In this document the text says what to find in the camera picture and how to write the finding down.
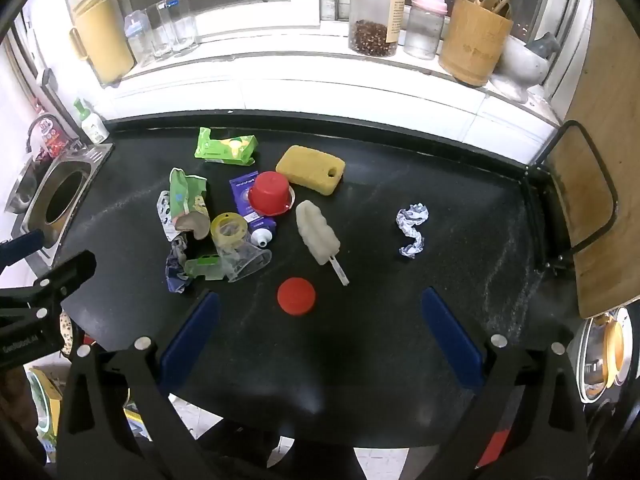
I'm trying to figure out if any grey stone mortar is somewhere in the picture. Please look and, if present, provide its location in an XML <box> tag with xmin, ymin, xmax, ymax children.
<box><xmin>492</xmin><ymin>35</ymin><xmax>551</xmax><ymax>103</ymax></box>

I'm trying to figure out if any crumpled white paper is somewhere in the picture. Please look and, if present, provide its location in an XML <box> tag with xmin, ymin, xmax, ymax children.
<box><xmin>396</xmin><ymin>203</ymin><xmax>432</xmax><ymax>260</ymax></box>

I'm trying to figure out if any black wire rack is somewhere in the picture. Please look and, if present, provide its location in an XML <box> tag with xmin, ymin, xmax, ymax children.
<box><xmin>522</xmin><ymin>120</ymin><xmax>621</xmax><ymax>273</ymax></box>

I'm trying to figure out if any green-capped soap bottle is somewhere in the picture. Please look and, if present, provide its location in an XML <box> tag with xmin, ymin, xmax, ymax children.
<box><xmin>74</xmin><ymin>98</ymin><xmax>110</xmax><ymax>145</ymax></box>

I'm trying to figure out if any clear jar with beans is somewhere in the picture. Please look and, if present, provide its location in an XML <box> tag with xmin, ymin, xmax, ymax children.
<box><xmin>348</xmin><ymin>0</ymin><xmax>407</xmax><ymax>57</ymax></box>

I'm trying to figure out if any crumpled blue wrapper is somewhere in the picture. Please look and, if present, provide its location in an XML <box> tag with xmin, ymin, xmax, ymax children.
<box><xmin>165</xmin><ymin>240</ymin><xmax>193</xmax><ymax>295</ymax></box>

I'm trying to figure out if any red packet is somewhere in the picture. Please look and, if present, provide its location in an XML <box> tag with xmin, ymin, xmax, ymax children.
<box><xmin>37</xmin><ymin>115</ymin><xmax>68</xmax><ymax>158</ymax></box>

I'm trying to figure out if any black and white wrapper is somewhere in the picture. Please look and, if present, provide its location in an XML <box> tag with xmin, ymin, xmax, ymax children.
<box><xmin>157</xmin><ymin>190</ymin><xmax>176</xmax><ymax>233</ymax></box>

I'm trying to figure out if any green tissue packet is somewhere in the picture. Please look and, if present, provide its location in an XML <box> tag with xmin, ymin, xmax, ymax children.
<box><xmin>194</xmin><ymin>126</ymin><xmax>260</xmax><ymax>166</ymax></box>

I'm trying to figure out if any green snack bag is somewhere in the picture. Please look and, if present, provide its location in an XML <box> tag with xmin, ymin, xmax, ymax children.
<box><xmin>167</xmin><ymin>167</ymin><xmax>212</xmax><ymax>241</ymax></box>

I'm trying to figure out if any red round lid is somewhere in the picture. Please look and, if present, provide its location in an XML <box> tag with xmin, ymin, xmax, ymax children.
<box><xmin>277</xmin><ymin>277</ymin><xmax>317</xmax><ymax>317</ymax></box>

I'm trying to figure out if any green plastic piece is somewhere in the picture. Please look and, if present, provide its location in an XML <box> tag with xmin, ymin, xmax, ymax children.
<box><xmin>184</xmin><ymin>255</ymin><xmax>226</xmax><ymax>281</ymax></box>

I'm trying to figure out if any metal faucet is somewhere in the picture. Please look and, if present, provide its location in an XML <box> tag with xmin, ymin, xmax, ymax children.
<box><xmin>25</xmin><ymin>114</ymin><xmax>58</xmax><ymax>153</ymax></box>

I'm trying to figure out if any yellow sponge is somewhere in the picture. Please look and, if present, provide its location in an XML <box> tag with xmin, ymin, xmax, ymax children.
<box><xmin>275</xmin><ymin>145</ymin><xmax>347</xmax><ymax>196</ymax></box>

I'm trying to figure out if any yellow plastic pitcher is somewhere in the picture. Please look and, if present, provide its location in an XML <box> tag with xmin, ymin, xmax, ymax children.
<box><xmin>69</xmin><ymin>0</ymin><xmax>136</xmax><ymax>88</ymax></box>

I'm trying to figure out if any pink-capped baby bottle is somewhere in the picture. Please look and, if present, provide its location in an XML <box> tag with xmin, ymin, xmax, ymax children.
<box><xmin>404</xmin><ymin>0</ymin><xmax>448</xmax><ymax>60</ymax></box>

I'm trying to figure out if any purple box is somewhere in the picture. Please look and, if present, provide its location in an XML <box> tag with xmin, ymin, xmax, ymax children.
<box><xmin>229</xmin><ymin>174</ymin><xmax>277</xmax><ymax>233</ymax></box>

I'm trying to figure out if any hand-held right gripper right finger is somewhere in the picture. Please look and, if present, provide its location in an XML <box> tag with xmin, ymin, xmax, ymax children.
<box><xmin>420</xmin><ymin>287</ymin><xmax>588</xmax><ymax>480</ymax></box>

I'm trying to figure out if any red plastic cup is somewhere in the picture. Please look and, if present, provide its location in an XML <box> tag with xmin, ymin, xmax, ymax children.
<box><xmin>248</xmin><ymin>171</ymin><xmax>296</xmax><ymax>217</ymax></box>

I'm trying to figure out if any steel sink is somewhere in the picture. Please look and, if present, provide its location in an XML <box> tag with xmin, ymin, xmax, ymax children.
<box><xmin>5</xmin><ymin>142</ymin><xmax>115</xmax><ymax>261</ymax></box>

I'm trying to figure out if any wooden cutting board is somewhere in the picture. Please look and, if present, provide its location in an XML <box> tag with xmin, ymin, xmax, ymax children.
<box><xmin>542</xmin><ymin>0</ymin><xmax>640</xmax><ymax>318</ymax></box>

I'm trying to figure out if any yellow tape roll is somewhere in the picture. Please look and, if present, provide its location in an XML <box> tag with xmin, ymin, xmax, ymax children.
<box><xmin>210</xmin><ymin>212</ymin><xmax>249</xmax><ymax>250</ymax></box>

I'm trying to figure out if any bamboo utensil holder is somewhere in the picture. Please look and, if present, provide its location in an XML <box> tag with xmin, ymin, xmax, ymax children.
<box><xmin>439</xmin><ymin>0</ymin><xmax>515</xmax><ymax>87</ymax></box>

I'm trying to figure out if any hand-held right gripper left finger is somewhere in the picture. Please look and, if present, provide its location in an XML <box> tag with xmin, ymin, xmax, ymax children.
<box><xmin>57</xmin><ymin>290</ymin><xmax>221</xmax><ymax>480</ymax></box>

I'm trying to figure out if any white sponge bottle brush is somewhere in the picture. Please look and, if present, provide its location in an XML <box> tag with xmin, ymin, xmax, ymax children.
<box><xmin>295</xmin><ymin>200</ymin><xmax>350</xmax><ymax>287</ymax></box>

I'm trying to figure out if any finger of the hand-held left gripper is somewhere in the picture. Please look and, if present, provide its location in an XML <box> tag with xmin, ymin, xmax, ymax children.
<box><xmin>0</xmin><ymin>230</ymin><xmax>45</xmax><ymax>271</ymax></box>
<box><xmin>30</xmin><ymin>250</ymin><xmax>97</xmax><ymax>302</ymax></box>

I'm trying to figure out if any grey stone pestle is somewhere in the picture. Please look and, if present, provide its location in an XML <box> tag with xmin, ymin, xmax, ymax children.
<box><xmin>522</xmin><ymin>31</ymin><xmax>562</xmax><ymax>58</ymax></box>

